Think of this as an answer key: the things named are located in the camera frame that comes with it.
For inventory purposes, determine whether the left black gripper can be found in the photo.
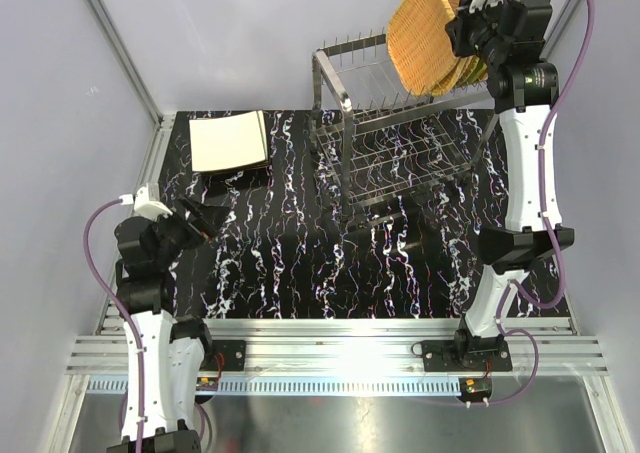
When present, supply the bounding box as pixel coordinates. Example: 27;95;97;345
147;194;229;268

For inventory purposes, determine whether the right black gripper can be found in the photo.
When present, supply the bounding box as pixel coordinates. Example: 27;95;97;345
446;0;507;67

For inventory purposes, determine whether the woven bamboo tray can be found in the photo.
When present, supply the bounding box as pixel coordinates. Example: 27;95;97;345
386;0;465;96
431;0;482;96

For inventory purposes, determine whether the green scalloped plate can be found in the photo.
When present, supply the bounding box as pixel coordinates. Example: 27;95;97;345
467;57;488;85

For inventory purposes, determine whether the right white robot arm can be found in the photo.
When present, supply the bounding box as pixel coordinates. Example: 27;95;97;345
445;0;575;371

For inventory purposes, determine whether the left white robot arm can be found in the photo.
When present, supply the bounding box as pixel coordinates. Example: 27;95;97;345
112;198;230;452

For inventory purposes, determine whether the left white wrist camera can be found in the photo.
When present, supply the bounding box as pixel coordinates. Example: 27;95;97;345
118;182;173;221

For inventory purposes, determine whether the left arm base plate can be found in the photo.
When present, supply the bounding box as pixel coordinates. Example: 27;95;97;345
200;339;247;373

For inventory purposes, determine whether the steel wire dish rack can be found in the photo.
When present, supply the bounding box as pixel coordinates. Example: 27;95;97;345
310;32;498;228

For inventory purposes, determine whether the aluminium mounting rail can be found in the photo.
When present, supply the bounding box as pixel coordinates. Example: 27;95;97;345
67;318;609;377

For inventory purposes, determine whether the slotted cable duct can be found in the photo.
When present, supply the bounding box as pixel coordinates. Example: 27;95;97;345
87;376;464;397

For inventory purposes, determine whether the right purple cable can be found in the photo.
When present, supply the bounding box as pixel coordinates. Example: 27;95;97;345
414;0;599;407

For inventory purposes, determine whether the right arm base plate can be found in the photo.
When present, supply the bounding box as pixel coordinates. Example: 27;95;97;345
420;337;513;373

